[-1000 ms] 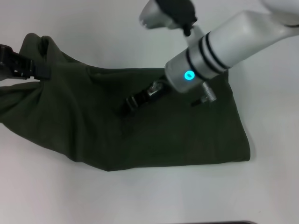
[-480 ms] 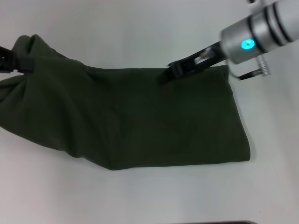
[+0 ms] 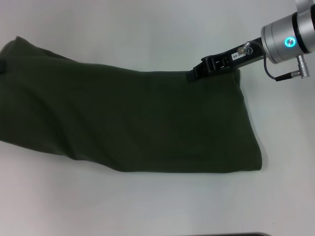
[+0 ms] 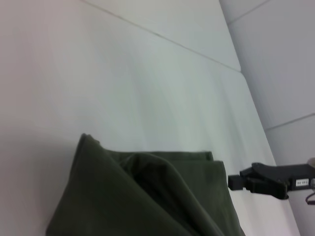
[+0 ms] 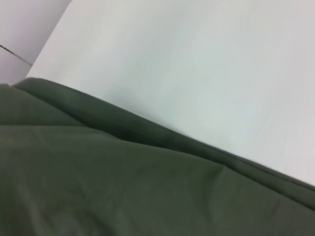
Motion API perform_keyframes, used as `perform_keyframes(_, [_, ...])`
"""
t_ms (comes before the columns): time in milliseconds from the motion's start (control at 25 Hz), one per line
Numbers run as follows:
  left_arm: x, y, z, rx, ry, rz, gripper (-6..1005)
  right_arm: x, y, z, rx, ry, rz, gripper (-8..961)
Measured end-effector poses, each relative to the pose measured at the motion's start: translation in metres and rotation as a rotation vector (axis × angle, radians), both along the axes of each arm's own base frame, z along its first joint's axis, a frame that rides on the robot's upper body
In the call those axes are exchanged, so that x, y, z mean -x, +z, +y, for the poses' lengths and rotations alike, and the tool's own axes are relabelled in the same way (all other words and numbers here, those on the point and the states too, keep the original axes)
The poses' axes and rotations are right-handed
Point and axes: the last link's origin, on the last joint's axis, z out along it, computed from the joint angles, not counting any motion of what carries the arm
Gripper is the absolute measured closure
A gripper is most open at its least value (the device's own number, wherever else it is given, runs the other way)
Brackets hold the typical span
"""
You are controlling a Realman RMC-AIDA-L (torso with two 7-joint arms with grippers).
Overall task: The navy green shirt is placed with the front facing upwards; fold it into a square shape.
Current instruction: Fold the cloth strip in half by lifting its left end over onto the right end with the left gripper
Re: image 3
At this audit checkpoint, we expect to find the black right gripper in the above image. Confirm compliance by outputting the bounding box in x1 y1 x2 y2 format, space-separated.
188 36 266 84

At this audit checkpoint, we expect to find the dark green FREE T-shirt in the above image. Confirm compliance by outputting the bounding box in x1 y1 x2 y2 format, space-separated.
0 36 263 175

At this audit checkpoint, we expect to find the small silver gripper plug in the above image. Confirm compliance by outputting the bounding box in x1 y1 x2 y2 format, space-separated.
237 41 254 55

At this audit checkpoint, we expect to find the dark right arm cable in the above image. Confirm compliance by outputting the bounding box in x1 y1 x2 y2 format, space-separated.
263 41 300 82

